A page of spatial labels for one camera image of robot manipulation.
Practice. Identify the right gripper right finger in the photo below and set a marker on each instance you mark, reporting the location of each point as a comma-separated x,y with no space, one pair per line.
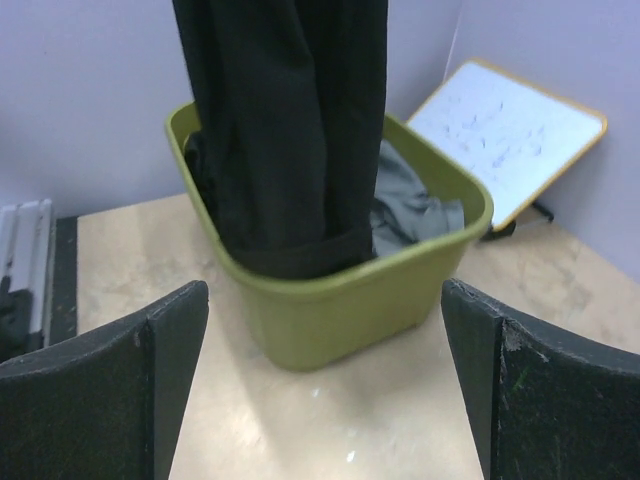
542,402

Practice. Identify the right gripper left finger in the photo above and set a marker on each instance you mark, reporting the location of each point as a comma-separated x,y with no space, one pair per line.
109,403

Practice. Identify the black t-shirt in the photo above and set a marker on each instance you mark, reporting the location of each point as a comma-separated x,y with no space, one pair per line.
291,99

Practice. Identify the grey shirt in bin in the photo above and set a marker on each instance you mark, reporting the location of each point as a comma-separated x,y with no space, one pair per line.
404,213

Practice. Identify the green plastic laundry bin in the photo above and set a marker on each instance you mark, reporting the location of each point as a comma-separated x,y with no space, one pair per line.
306,325

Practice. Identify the small whiteboard yellow frame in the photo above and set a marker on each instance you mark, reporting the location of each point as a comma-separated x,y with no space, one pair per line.
516,138

